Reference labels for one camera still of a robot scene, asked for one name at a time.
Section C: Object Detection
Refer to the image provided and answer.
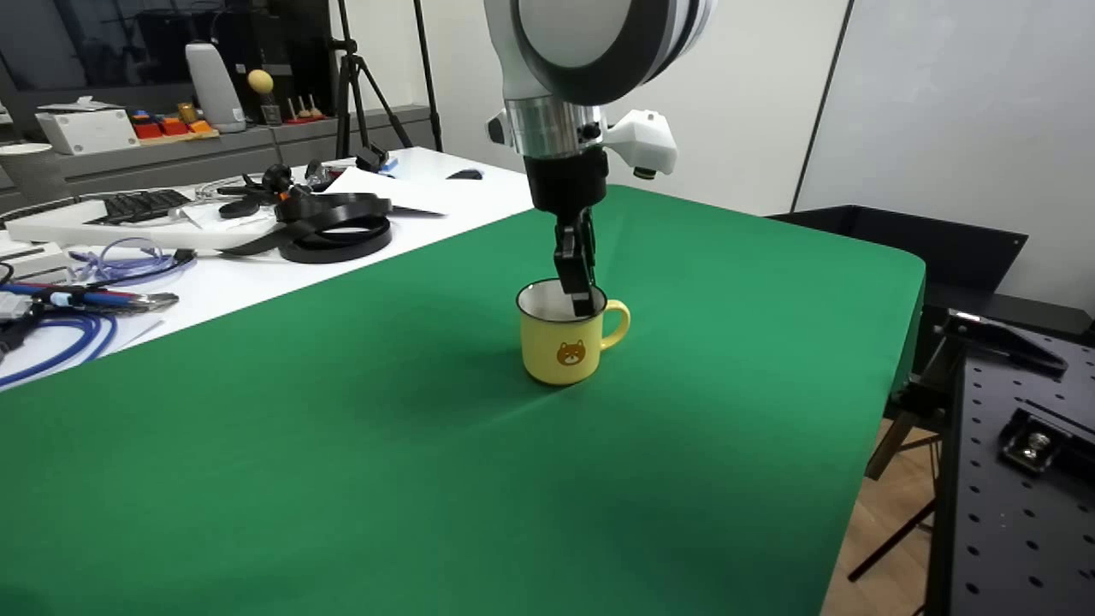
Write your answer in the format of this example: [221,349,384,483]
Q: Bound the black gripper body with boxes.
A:
[524,148,614,221]

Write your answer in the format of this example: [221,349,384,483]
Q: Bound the yellow enamel mug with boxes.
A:
[515,277,633,391]

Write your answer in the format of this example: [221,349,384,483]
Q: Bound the black light stand pole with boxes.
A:
[412,0,449,153]

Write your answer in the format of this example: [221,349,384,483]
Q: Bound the green table cloth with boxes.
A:
[0,180,930,616]

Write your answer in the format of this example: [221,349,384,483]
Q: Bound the orange red toy blocks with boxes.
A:
[127,99,222,145]

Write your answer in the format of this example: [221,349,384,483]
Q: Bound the black keyboard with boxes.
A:
[97,188,197,229]

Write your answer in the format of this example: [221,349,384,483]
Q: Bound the dark glass window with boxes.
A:
[0,0,344,118]

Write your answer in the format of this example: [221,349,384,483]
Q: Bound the white small box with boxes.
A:
[32,99,144,161]

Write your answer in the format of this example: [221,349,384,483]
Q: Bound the black perforated breadboard table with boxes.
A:
[925,308,1095,616]

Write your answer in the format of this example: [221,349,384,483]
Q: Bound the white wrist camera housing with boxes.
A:
[598,105,681,185]

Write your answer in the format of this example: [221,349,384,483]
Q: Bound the black camera tripod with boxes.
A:
[330,0,419,156]

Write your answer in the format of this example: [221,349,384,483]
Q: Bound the black coiled cable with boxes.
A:
[221,185,449,266]

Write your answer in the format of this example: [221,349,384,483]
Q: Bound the blue looped cable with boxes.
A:
[70,235,199,289]

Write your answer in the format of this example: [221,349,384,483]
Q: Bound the black handled pliers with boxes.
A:
[0,280,186,326]

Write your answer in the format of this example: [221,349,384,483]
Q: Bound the black metal mount clamp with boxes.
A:
[995,403,1095,483]

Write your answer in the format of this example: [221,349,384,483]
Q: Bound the blue coiled cable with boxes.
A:
[0,311,125,397]

